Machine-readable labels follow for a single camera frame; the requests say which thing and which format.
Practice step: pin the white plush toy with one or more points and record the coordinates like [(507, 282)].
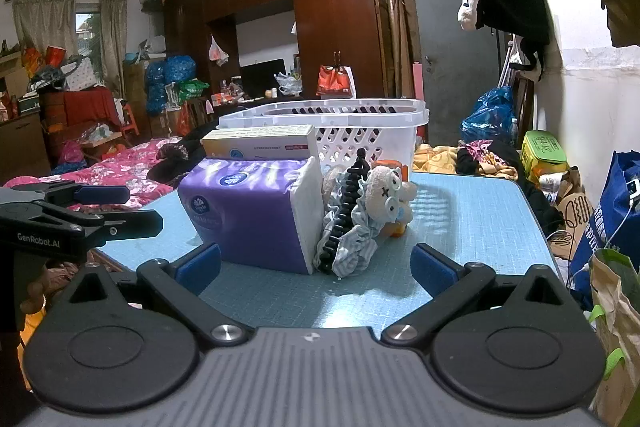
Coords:
[(385, 197)]

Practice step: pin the blue plastic bag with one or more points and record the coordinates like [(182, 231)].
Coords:
[(487, 112)]

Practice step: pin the beige patterned curtain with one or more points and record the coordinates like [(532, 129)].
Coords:
[(114, 42), (40, 27)]

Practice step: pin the pink roll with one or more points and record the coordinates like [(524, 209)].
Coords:
[(417, 82)]

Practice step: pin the black television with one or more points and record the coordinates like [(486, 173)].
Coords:
[(262, 79)]

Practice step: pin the black hair claw clip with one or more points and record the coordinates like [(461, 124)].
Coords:
[(356, 172)]

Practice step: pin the purple tissue pack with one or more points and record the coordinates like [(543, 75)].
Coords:
[(250, 212)]

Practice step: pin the grey door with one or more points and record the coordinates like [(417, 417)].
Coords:
[(440, 57)]

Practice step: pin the white red plastic bag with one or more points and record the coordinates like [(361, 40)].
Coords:
[(218, 52)]

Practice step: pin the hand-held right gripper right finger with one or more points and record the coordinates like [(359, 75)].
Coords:
[(432, 272)]

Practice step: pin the orange red hanging bag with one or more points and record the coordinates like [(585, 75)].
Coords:
[(334, 82)]

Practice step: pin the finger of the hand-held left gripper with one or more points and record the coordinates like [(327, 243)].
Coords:
[(102, 194), (130, 222)]

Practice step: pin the window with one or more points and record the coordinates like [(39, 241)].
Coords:
[(87, 37)]

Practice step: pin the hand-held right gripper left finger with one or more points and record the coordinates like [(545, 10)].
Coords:
[(200, 264)]

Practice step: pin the white yellow cardboard box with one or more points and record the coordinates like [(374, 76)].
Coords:
[(260, 142)]

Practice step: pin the white plastic basket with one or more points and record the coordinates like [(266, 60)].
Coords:
[(350, 142)]

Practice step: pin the orange yellow patterned blanket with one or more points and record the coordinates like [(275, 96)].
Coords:
[(440, 159)]

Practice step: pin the striped blue scrunchie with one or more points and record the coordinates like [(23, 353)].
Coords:
[(355, 252)]

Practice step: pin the blue plastic sacks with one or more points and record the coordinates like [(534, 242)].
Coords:
[(167, 77)]

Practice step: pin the red cloth covered cabinet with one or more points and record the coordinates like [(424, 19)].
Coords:
[(85, 107)]

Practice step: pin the pink floral bedding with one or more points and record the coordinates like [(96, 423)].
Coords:
[(120, 167)]

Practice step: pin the white crumpled plastic bag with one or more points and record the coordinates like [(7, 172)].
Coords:
[(289, 83)]

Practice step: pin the person's left hand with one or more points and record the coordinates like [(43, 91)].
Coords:
[(34, 296)]

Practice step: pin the printed brown paper bag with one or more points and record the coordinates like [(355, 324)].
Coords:
[(575, 212)]

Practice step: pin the white folding rack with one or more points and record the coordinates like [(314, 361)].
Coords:
[(509, 62)]

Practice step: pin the green plastic basket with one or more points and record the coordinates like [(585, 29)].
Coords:
[(190, 89)]

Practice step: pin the dark wooden wardrobe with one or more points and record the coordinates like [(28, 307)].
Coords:
[(340, 7)]

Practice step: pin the black clothes pile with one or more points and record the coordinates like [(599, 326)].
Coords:
[(170, 157)]

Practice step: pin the blue shopping bag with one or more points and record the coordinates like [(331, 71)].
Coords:
[(607, 217)]

